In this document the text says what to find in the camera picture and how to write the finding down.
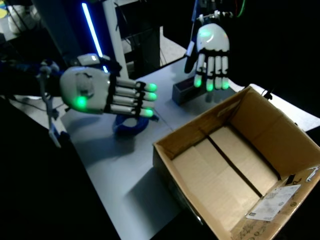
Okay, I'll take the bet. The grey rectangular block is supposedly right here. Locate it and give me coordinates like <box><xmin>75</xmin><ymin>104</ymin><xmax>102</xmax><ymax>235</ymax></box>
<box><xmin>171</xmin><ymin>78</ymin><xmax>208</xmax><ymax>105</ymax></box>

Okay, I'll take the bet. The white rounded machine shell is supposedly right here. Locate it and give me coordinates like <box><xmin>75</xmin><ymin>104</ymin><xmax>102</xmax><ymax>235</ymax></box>
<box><xmin>7</xmin><ymin>0</ymin><xmax>41</xmax><ymax>35</ymax></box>

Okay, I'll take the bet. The blue light strip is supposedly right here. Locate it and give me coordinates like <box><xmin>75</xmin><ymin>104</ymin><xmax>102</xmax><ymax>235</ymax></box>
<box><xmin>81</xmin><ymin>2</ymin><xmax>109</xmax><ymax>73</ymax></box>

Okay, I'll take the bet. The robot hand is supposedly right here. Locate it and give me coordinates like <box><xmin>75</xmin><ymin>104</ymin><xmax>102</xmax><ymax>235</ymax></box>
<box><xmin>184</xmin><ymin>23</ymin><xmax>231</xmax><ymax>92</ymax></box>
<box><xmin>59</xmin><ymin>53</ymin><xmax>158</xmax><ymax>120</ymax></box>

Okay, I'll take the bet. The open cardboard box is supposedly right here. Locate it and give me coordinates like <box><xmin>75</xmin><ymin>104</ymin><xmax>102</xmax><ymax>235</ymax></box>
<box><xmin>152</xmin><ymin>86</ymin><xmax>320</xmax><ymax>240</ymax></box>

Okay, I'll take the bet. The blue ethernet cable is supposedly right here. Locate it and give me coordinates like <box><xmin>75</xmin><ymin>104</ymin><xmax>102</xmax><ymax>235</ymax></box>
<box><xmin>112</xmin><ymin>113</ymin><xmax>160</xmax><ymax>137</ymax></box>

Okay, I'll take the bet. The white frame post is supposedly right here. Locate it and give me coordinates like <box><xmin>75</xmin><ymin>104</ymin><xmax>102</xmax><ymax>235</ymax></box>
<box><xmin>102</xmin><ymin>0</ymin><xmax>131</xmax><ymax>78</ymax></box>

